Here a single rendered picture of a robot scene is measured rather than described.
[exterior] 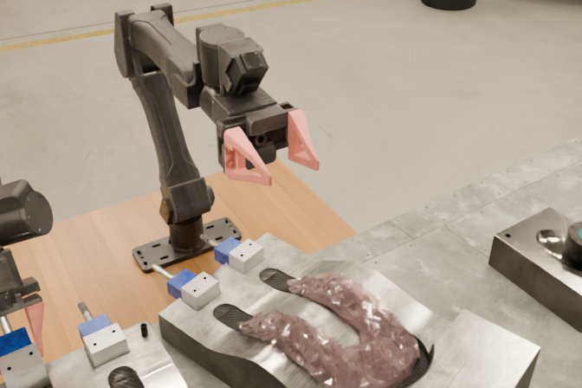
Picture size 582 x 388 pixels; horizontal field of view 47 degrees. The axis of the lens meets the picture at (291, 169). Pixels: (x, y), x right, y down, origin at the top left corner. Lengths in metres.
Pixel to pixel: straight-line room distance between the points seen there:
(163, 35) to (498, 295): 0.71
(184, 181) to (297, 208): 0.29
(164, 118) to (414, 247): 0.52
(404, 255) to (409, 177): 1.66
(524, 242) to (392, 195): 1.60
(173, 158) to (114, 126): 2.20
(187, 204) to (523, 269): 0.59
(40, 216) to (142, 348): 0.25
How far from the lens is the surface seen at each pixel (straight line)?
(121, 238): 1.33
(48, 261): 1.32
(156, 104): 1.16
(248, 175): 0.78
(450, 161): 3.06
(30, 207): 0.88
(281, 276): 1.13
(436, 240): 1.31
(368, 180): 2.87
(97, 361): 0.98
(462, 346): 0.98
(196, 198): 1.17
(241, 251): 1.14
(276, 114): 0.81
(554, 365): 1.15
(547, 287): 1.21
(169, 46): 1.01
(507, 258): 1.24
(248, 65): 0.79
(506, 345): 1.00
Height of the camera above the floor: 1.62
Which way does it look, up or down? 34 degrees down
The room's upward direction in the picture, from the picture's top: straight up
